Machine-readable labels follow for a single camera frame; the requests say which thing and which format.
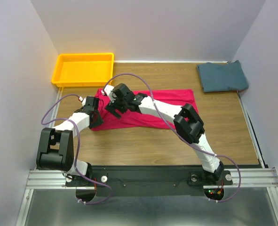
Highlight pink t shirt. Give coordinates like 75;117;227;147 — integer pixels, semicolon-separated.
91;89;199;132

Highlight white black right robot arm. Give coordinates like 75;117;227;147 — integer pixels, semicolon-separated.
103;83;224;184

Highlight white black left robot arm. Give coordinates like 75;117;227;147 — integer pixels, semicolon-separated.
36;96;103;186

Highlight yellow plastic tray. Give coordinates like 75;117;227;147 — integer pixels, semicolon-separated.
51;53;114;88

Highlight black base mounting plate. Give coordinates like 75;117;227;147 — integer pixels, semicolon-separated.
35;164;238;197

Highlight folded teal t shirt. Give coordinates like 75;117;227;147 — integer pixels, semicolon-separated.
197;60;249;93

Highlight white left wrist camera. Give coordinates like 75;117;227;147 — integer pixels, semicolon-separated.
79;97;87;106

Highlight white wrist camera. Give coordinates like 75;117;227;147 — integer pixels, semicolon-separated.
101;85;114;98
79;97;87;106

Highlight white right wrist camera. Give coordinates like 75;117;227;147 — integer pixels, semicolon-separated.
101;85;114;98

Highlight aluminium frame rails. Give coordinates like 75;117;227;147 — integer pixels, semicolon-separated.
16;164;278;226

